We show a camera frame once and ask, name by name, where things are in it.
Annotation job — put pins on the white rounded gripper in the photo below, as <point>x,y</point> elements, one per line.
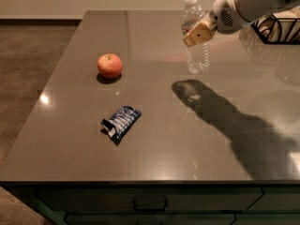
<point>225,13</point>

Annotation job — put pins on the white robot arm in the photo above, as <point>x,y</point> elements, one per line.
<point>253,10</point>

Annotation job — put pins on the black wire basket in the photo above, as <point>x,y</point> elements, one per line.
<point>279,28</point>

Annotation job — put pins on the red apple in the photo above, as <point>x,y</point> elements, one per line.
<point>109,66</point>

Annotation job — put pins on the dark cabinet drawer front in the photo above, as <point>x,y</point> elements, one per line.
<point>120,199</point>

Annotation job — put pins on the blue snack bag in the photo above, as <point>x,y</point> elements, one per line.
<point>120,122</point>

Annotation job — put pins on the clear plastic water bottle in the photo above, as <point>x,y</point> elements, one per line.
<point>195,37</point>

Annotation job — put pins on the black drawer handle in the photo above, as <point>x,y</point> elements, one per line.
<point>142,207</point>

